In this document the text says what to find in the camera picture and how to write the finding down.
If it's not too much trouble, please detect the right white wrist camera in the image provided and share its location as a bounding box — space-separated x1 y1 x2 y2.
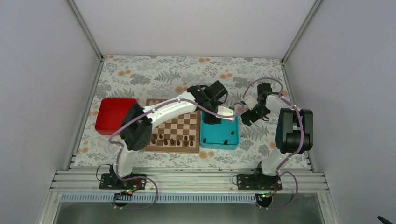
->
243 96 258 110

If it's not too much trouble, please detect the floral patterned table mat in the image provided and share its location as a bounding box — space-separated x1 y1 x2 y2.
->
74 55 311 170

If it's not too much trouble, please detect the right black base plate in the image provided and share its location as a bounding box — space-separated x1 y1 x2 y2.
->
236 174 283 191

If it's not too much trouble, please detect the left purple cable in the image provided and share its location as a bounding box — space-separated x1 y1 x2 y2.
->
108 98 247 210

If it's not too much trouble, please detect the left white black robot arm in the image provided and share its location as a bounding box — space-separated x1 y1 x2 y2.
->
103 81 236 189

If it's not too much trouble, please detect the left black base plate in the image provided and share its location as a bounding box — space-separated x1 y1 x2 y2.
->
99 173 147 191

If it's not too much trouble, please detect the wooden chess board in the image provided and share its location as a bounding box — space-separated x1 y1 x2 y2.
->
143 112 201 154

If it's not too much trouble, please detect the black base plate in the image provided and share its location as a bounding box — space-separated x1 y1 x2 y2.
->
236 174 283 191
99 173 147 191

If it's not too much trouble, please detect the teal plastic tray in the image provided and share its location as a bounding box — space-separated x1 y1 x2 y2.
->
199 113 240 150

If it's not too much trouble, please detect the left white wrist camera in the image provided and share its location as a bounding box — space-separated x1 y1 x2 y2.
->
215 105 237 121

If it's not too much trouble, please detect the aluminium rail frame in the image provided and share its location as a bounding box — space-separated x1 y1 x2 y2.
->
50 169 329 193

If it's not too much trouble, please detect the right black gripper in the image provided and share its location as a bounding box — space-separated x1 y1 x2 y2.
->
241 105 270 126

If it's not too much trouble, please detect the red plastic tray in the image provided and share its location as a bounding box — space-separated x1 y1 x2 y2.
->
95 98 137 135

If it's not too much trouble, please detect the purple cable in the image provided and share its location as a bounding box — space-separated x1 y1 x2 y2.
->
108 98 247 210
241 77 305 210

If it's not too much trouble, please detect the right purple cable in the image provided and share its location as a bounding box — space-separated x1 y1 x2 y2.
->
241 77 305 210

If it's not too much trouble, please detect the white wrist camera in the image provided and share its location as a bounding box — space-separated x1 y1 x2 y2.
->
243 96 258 110
215 105 237 121

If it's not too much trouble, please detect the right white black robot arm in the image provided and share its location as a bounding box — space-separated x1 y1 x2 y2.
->
236 83 313 190

